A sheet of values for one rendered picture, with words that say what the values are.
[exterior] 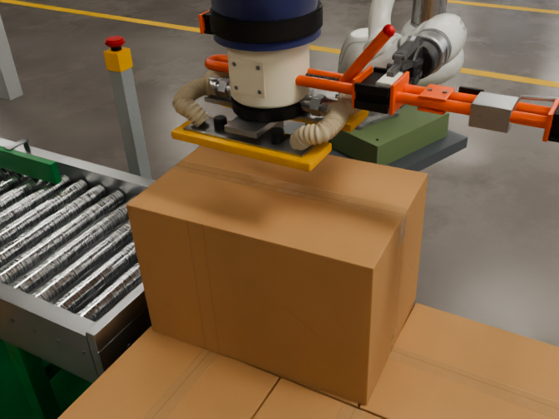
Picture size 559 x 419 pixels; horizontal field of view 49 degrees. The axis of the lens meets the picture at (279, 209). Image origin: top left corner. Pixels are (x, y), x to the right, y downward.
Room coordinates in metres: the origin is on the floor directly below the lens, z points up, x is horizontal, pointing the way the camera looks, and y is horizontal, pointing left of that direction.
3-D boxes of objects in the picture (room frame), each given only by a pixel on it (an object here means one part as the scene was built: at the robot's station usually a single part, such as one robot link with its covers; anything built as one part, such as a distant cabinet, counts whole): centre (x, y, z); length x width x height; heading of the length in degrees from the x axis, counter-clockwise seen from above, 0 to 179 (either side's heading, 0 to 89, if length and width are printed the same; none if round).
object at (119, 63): (2.16, 0.55, 0.50); 0.07 x 0.07 x 1.00; 59
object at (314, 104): (1.25, 0.01, 1.17); 0.34 x 0.25 x 0.06; 58
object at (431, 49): (1.25, -0.30, 1.23); 0.09 x 0.07 x 0.08; 149
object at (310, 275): (1.24, 0.00, 0.74); 0.60 x 0.40 x 0.40; 62
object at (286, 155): (1.17, 0.06, 1.13); 0.34 x 0.10 x 0.05; 58
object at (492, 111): (1.00, -0.39, 1.22); 0.07 x 0.07 x 0.04; 58
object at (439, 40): (1.31, -0.34, 1.23); 0.09 x 0.06 x 0.09; 59
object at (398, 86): (1.12, -0.21, 1.23); 0.10 x 0.08 x 0.06; 148
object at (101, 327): (1.44, 0.31, 0.58); 0.70 x 0.03 x 0.06; 149
